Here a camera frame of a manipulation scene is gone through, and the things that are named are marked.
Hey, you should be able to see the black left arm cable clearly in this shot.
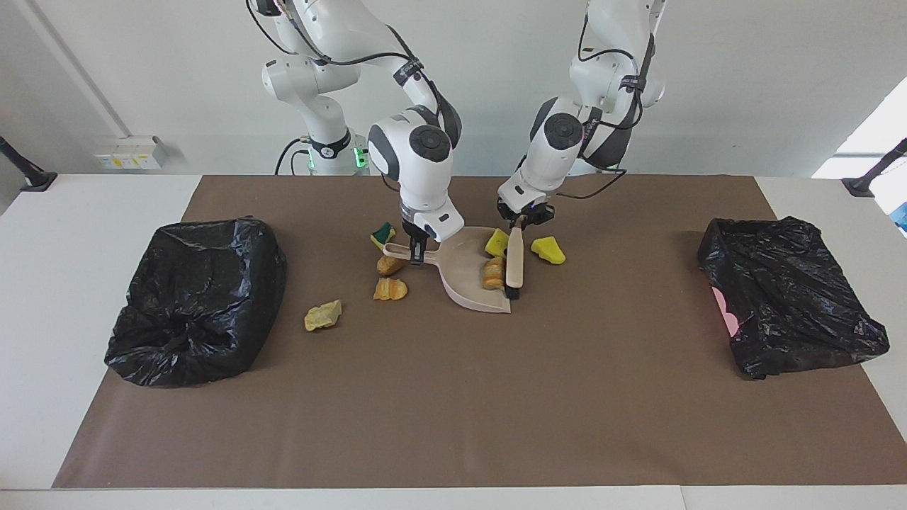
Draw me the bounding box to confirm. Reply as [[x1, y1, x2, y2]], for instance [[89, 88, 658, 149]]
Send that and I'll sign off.
[[556, 28, 656, 200]]

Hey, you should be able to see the beige plastic dustpan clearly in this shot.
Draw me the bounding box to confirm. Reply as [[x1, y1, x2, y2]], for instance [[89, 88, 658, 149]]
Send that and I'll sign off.
[[383, 226, 512, 315]]

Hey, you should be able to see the black right base cable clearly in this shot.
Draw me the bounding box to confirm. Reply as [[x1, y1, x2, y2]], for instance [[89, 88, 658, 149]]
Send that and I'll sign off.
[[274, 137, 312, 176]]

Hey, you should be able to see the black bag lined pink bin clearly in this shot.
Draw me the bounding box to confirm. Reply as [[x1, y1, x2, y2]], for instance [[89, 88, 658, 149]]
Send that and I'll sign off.
[[697, 216, 891, 381]]

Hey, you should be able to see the pale yellow scrap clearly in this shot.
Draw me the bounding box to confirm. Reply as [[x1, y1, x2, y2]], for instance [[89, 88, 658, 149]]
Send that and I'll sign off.
[[304, 300, 343, 332]]

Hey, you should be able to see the black clamp stand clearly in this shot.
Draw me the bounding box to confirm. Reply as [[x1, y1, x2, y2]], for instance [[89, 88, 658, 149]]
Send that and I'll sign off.
[[842, 138, 907, 198], [0, 136, 58, 193]]

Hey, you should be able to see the white wall socket box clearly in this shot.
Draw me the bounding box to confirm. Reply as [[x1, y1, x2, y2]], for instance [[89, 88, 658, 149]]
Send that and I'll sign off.
[[94, 136, 165, 171]]

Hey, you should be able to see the beige hand brush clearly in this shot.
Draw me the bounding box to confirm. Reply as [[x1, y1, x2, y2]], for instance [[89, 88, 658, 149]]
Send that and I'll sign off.
[[505, 225, 526, 300]]

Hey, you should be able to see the brown table mat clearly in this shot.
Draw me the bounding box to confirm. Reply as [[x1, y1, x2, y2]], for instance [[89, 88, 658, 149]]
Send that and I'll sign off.
[[52, 175, 907, 489]]

